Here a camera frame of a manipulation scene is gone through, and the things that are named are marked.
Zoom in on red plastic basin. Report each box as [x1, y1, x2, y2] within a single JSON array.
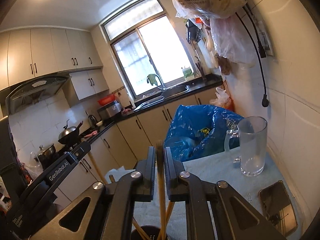
[[97, 94, 117, 106]]

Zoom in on single wooden chopstick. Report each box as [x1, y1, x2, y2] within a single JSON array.
[[88, 152, 107, 184]]

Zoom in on blue plastic bag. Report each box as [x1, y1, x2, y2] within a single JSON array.
[[164, 104, 245, 162]]

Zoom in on clear hanging plastic bag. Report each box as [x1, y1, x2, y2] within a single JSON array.
[[210, 15, 258, 67]]

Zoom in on beige base cabinets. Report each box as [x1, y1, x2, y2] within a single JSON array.
[[54, 90, 227, 205]]

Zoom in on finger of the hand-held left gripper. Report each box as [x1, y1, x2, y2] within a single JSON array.
[[65, 141, 92, 164]]

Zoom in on black wall rack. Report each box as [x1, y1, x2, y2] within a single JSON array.
[[185, 17, 203, 43]]

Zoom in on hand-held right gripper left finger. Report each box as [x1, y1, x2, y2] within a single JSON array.
[[30, 146, 157, 240]]

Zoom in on brown dried food bundle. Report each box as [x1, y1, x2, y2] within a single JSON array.
[[217, 56, 232, 76]]

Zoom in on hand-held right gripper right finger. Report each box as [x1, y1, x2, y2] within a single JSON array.
[[164, 147, 288, 240]]

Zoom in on black smartphone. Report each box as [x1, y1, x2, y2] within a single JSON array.
[[258, 181, 298, 238]]

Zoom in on white wall socket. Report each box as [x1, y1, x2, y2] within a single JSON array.
[[257, 20, 275, 57]]

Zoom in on beige small wall cabinet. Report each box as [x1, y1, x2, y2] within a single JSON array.
[[69, 69, 110, 100]]

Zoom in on black wok with lid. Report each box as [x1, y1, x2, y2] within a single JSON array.
[[58, 121, 84, 145]]

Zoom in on black cable with plug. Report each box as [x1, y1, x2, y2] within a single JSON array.
[[235, 5, 270, 108]]

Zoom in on beige upper wall cabinets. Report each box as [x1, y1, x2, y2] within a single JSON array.
[[0, 28, 103, 90]]

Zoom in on chrome sink faucet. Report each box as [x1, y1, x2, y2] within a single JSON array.
[[151, 74, 166, 90]]

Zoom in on black range hood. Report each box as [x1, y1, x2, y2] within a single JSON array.
[[5, 76, 72, 115]]

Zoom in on green label bottle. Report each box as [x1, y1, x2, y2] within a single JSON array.
[[182, 66, 194, 81]]

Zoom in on small orange white plastic bag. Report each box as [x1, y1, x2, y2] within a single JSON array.
[[210, 86, 234, 110]]

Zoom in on steel kitchen sink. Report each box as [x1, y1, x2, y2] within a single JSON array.
[[134, 85, 189, 111]]

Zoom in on black gas stove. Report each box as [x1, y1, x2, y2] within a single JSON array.
[[57, 140, 87, 157]]

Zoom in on dark grey perforated chopstick holder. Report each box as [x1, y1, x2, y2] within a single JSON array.
[[131, 225, 173, 240]]

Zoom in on dark countertop utensil holder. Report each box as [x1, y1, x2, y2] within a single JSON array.
[[195, 61, 207, 81]]

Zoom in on light blue table cloth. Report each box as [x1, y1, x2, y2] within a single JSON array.
[[105, 152, 300, 240]]

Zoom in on bunch of wooden chopsticks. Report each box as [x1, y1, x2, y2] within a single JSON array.
[[132, 200, 175, 240]]

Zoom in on kitchen window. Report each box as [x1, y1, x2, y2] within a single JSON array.
[[99, 0, 200, 103]]

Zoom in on silver rice cooker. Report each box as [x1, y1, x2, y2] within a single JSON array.
[[97, 100, 122, 120]]

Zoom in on white cutting board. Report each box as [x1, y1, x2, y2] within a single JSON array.
[[202, 37, 218, 68]]

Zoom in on clear glass mug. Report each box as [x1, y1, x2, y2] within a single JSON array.
[[224, 116, 268, 177]]

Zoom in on steel pot with lid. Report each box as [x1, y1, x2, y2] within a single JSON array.
[[37, 144, 56, 162]]

